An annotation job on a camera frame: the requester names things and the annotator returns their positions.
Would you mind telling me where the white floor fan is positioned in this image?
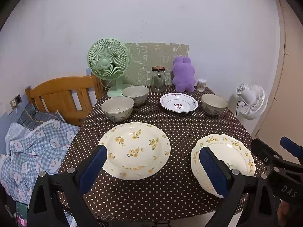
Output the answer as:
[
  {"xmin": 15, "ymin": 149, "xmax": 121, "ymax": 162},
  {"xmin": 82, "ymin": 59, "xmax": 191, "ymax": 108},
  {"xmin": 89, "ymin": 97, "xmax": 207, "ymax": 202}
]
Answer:
[{"xmin": 236, "ymin": 83, "xmax": 268, "ymax": 120}]

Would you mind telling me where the wooden bed headboard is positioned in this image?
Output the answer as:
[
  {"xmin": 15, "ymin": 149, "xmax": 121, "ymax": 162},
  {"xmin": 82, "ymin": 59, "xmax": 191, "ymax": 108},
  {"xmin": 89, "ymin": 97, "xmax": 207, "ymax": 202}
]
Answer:
[{"xmin": 25, "ymin": 74, "xmax": 104, "ymax": 126}]

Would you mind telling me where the purple plush toy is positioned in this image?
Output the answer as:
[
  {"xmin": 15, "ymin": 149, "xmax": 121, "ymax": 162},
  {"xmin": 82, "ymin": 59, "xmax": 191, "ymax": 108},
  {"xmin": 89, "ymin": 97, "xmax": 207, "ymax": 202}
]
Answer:
[{"xmin": 172, "ymin": 56, "xmax": 196, "ymax": 93}]

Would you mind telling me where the grey floral bowl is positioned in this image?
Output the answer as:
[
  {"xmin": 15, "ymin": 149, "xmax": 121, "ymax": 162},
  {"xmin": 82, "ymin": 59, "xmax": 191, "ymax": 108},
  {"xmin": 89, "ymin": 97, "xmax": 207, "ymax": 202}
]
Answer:
[
  {"xmin": 122, "ymin": 86, "xmax": 149, "ymax": 107},
  {"xmin": 201, "ymin": 94, "xmax": 228, "ymax": 116},
  {"xmin": 101, "ymin": 96, "xmax": 135, "ymax": 122}
]

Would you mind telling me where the wall power outlet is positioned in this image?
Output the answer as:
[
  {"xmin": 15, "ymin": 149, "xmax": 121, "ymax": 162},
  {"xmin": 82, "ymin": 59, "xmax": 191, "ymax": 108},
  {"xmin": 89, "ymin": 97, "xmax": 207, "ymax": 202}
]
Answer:
[{"xmin": 10, "ymin": 95, "xmax": 22, "ymax": 110}]

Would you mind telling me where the green desk fan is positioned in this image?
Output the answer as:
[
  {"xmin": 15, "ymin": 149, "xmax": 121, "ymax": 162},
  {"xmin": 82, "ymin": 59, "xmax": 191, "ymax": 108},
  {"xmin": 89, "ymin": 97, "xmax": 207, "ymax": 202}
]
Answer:
[{"xmin": 87, "ymin": 38, "xmax": 131, "ymax": 97}]

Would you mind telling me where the glass jar black lid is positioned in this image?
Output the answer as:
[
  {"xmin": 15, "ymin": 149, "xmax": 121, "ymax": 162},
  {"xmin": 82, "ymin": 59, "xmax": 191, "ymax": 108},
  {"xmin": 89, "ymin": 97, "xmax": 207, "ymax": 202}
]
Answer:
[{"xmin": 151, "ymin": 66, "xmax": 165, "ymax": 93}]

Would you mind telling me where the green patterned board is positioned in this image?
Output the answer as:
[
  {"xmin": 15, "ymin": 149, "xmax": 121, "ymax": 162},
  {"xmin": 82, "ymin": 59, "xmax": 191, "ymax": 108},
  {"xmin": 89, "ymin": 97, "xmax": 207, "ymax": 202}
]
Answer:
[{"xmin": 123, "ymin": 43, "xmax": 189, "ymax": 86}]

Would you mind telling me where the brown polka dot tablecloth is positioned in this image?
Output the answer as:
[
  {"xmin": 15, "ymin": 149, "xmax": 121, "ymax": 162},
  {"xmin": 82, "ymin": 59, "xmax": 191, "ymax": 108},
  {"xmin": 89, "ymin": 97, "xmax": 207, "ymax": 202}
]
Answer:
[{"xmin": 59, "ymin": 86, "xmax": 266, "ymax": 222}]

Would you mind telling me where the blue checkered cat blanket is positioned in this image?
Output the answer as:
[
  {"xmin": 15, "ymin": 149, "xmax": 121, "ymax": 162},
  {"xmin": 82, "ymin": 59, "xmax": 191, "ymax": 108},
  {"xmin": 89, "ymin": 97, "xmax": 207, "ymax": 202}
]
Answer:
[{"xmin": 1, "ymin": 119, "xmax": 79, "ymax": 204}]

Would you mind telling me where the person's right hand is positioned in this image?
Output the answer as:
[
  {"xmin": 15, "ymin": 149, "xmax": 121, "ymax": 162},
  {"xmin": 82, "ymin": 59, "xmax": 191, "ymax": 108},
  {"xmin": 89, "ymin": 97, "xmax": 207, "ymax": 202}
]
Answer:
[{"xmin": 277, "ymin": 201, "xmax": 289, "ymax": 226}]

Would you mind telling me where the scalloped yellow flower plate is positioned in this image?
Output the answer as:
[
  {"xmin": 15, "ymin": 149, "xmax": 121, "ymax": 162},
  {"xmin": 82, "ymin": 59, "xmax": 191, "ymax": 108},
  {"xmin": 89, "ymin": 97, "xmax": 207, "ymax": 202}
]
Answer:
[{"xmin": 191, "ymin": 134, "xmax": 256, "ymax": 198}]

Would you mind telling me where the white plate red pattern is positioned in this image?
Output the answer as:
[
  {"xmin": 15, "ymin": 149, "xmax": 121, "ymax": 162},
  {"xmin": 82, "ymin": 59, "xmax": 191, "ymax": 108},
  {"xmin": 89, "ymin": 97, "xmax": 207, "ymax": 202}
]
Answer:
[{"xmin": 160, "ymin": 93, "xmax": 198, "ymax": 113}]

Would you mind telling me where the cotton swab container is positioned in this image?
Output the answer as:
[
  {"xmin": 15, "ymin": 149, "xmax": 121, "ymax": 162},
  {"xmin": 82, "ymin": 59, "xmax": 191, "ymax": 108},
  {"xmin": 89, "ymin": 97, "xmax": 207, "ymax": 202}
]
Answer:
[{"xmin": 196, "ymin": 79, "xmax": 206, "ymax": 92}]

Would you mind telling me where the large yellow flower plate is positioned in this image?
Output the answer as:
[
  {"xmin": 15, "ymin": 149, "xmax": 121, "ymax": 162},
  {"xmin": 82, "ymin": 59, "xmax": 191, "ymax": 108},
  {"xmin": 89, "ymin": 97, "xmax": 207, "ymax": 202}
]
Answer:
[{"xmin": 99, "ymin": 122, "xmax": 171, "ymax": 180}]

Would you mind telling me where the grey striped pillow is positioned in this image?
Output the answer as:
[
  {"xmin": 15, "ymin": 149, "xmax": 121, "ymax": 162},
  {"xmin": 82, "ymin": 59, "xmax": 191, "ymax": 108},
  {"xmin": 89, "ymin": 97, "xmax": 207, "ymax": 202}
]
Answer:
[{"xmin": 17, "ymin": 103, "xmax": 65, "ymax": 130}]

